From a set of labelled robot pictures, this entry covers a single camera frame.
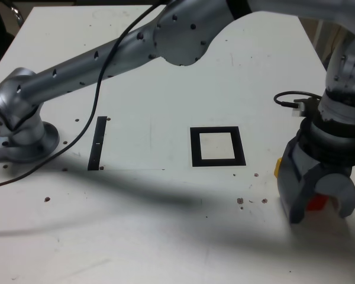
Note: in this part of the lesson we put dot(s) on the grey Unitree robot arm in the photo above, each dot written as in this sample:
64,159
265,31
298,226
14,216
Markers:
77,68

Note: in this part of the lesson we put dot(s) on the yellow cube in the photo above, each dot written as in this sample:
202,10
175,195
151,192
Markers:
278,167

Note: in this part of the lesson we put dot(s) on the black tape square outline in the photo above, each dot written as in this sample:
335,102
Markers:
195,148

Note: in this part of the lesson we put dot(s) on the small gripper camera box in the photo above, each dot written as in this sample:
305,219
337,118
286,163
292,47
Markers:
300,109

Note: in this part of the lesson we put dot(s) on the black tape strip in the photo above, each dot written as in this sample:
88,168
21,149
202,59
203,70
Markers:
96,154

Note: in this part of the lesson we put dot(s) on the red cube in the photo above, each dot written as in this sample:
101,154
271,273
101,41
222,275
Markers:
317,203

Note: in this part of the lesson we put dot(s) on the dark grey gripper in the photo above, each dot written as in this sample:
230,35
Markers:
328,148

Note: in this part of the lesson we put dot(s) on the metal chair frame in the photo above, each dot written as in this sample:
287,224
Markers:
17,13

